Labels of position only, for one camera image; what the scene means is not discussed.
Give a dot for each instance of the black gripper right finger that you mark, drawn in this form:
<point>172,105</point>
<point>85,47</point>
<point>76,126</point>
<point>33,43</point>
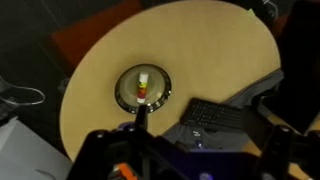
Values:
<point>280,146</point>

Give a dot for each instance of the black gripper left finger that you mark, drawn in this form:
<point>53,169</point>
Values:
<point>133,146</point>

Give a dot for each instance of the white yellow orange glue stick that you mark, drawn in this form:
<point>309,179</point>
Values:
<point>142,87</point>

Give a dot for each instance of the grey fabric bag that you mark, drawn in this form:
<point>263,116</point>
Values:
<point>193,137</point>

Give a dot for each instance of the green bowl with dark rim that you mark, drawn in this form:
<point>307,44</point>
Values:
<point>158,88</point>

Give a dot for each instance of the black computer keyboard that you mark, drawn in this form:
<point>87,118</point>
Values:
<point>207,114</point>

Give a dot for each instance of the white box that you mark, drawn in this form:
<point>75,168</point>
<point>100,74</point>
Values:
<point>24,155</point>

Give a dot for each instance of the red chair seat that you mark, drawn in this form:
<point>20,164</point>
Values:
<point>74,41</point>

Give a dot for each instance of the clear plastic object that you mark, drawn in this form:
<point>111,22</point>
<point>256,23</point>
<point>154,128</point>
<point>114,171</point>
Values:
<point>19,95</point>

